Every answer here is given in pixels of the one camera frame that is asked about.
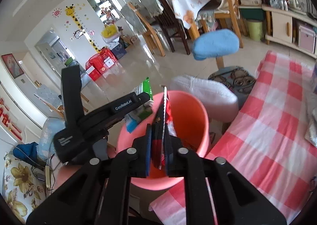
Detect green white snack bag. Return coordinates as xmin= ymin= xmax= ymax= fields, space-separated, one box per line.
xmin=125 ymin=77 xmax=154 ymax=133

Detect red snack wrapper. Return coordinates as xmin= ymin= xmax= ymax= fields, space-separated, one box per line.
xmin=151 ymin=85 xmax=177 ymax=170

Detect pink plastic trash bucket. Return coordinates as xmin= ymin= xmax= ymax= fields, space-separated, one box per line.
xmin=116 ymin=91 xmax=210 ymax=191

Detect red gift boxes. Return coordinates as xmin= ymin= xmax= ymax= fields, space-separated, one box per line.
xmin=85 ymin=48 xmax=117 ymax=81

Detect light wooden chair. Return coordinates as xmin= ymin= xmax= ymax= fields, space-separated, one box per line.
xmin=120 ymin=2 xmax=165 ymax=57

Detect red white checkered tablecloth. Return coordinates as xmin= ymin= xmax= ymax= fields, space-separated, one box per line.
xmin=148 ymin=50 xmax=317 ymax=225

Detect floral cushion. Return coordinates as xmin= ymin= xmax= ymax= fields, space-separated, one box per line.
xmin=2 ymin=154 xmax=51 ymax=224

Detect white cushioned stool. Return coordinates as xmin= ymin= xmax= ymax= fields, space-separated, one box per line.
xmin=168 ymin=75 xmax=239 ymax=123

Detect dark wooden chair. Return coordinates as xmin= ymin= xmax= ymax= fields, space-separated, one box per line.
xmin=154 ymin=0 xmax=191 ymax=55

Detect blue cushioned stool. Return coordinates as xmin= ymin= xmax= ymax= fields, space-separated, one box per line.
xmin=192 ymin=29 xmax=240 ymax=61

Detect cartoon patterned floor mat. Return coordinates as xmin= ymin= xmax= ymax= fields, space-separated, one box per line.
xmin=208 ymin=66 xmax=256 ymax=94

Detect white orange patterned cloth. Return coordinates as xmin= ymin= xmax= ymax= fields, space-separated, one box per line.
xmin=171 ymin=0 xmax=210 ymax=29

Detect green waste bin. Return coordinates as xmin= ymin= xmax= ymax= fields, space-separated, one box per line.
xmin=247 ymin=20 xmax=263 ymax=41

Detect cream tv cabinet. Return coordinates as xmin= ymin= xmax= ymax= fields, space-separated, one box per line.
xmin=262 ymin=0 xmax=316 ymax=59

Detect pink storage box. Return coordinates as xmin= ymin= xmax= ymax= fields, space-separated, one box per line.
xmin=297 ymin=21 xmax=315 ymax=54

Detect giraffe height wall sticker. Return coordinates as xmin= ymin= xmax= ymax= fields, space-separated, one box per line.
xmin=65 ymin=4 xmax=101 ymax=54

